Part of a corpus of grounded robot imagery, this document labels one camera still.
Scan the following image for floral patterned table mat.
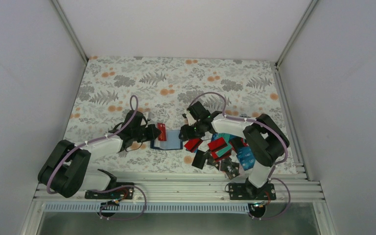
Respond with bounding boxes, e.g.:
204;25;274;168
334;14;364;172
57;55;297;175

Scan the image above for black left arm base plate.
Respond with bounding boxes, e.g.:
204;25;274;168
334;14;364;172
85;182;135;200

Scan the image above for black patterned card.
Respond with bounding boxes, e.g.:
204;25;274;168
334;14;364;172
220;161;240;180

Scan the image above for black card lower pile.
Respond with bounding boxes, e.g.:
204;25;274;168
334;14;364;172
191;150;208;169

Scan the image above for aluminium rail frame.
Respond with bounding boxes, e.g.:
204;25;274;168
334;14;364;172
34;171;326;203

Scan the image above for dark blue card holder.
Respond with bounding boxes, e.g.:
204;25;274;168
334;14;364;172
150;130;183;150

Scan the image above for blue card right pile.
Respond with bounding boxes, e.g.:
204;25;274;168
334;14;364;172
237;146;256;171

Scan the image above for grey slotted cable duct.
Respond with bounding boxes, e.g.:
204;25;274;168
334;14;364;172
43;202;249;214

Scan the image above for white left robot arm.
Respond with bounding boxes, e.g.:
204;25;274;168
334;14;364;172
38;110;161;198

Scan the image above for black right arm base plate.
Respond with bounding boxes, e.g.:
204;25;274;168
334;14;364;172
225;182;277;201

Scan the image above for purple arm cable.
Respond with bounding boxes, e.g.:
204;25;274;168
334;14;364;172
47;94;140;194
188;92;289;179

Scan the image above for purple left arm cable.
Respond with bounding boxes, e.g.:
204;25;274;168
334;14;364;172
47;94;140;194

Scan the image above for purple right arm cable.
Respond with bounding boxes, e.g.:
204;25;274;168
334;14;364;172
188;92;289;179

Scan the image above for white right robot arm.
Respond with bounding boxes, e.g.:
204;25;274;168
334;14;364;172
179;111;290;199

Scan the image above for red card left of pile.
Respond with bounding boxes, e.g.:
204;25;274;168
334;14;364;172
184;139;203;153

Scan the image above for teal card in pile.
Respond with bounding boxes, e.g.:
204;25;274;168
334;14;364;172
218;133;236;143

